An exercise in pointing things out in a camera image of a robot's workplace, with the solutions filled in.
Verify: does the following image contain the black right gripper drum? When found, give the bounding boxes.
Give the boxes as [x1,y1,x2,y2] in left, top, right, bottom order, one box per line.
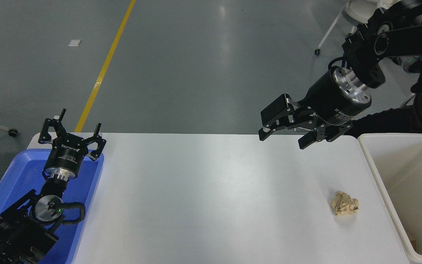
[304,70,373,127]

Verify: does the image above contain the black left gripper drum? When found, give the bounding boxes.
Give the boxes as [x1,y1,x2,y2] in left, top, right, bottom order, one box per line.
[44,133,93,173]

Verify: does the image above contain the tan paper ball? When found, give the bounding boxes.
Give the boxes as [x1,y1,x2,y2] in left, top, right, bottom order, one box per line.
[330,190,359,216]

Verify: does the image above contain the blue plastic tray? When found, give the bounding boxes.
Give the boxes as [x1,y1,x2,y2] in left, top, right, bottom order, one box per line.
[0,148,105,264]

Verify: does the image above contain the large pale plastic bin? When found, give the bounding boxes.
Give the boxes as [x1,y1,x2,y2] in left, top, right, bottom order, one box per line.
[358,133,422,264]

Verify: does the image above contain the white wheeled chair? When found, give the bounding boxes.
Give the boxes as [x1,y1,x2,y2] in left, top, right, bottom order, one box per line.
[314,0,398,56]

